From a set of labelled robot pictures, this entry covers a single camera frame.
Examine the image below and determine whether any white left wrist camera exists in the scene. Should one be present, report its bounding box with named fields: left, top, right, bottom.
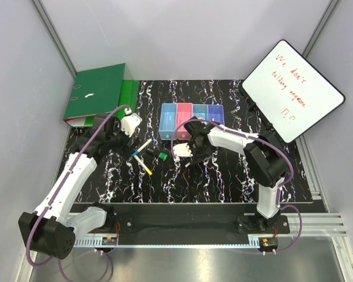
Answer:
left=121, top=113, right=142, bottom=137

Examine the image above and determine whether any black marble pattern mat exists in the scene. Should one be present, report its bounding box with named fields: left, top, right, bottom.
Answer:
left=48, top=79, right=314, bottom=204

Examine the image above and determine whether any black whiteboard stand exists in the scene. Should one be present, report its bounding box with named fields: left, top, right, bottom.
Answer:
left=239, top=86, right=275, bottom=132

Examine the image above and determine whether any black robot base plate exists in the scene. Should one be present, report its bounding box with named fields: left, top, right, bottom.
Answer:
left=113, top=203, right=290, bottom=247

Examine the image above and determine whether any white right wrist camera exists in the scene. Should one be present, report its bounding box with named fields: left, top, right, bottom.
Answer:
left=172, top=143, right=193, bottom=159

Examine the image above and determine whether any sky blue drawer box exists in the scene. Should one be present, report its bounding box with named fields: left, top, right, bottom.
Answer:
left=158, top=103, right=177, bottom=140

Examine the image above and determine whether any white marker yellow cap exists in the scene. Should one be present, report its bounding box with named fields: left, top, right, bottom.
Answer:
left=134, top=155, right=152, bottom=176

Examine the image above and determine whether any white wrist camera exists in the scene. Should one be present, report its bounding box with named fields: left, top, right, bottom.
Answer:
left=172, top=143, right=193, bottom=159
left=121, top=113, right=142, bottom=137

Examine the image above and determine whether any light blue drawer box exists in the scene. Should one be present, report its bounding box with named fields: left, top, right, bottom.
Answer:
left=192, top=104, right=208, bottom=120

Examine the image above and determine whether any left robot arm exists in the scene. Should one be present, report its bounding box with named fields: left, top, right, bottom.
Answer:
left=18, top=113, right=142, bottom=260

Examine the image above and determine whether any dark green lever arch binder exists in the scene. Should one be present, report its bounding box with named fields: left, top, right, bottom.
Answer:
left=64, top=63, right=125, bottom=127

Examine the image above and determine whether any pink drawer box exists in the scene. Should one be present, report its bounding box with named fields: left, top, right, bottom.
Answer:
left=176, top=103, right=193, bottom=140

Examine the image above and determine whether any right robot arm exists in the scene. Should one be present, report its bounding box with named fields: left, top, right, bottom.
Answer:
left=173, top=117, right=289, bottom=233

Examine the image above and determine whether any black highlighter green cap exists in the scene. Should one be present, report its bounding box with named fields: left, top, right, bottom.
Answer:
left=146, top=149, right=168, bottom=160

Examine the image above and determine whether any bright green plastic folder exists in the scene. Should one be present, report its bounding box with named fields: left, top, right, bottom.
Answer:
left=82, top=80, right=139, bottom=126

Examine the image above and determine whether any whiteboard with red writing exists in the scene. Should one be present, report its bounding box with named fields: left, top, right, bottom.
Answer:
left=242, top=39, right=345, bottom=143

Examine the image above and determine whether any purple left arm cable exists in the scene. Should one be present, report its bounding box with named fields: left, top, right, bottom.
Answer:
left=25, top=104, right=133, bottom=281

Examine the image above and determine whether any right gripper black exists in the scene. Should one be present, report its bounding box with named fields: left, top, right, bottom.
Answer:
left=182, top=137, right=212, bottom=166

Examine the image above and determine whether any purple drawer box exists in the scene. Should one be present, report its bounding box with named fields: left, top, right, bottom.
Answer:
left=208, top=105, right=225, bottom=125

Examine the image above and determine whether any aluminium frame rail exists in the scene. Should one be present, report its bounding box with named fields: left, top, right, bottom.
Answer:
left=26, top=213, right=349, bottom=250

